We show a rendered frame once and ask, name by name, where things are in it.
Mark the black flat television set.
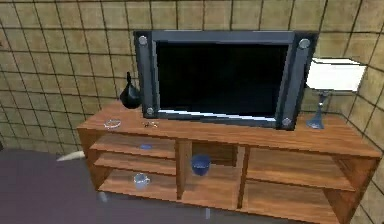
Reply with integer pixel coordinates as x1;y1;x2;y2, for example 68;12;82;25
133;29;320;132

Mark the dark blue bowl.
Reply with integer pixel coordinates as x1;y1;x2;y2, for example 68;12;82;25
190;153;212;177

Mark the black long-necked vase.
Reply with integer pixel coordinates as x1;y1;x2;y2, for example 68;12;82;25
119;71;142;110

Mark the clear glass round dish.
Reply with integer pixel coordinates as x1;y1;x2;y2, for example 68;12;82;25
103;118;122;130

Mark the brown wooden television stand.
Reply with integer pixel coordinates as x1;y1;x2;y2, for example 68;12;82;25
76;100;383;224

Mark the white shade table lamp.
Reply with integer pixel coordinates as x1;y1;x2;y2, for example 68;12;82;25
305;57;367;130

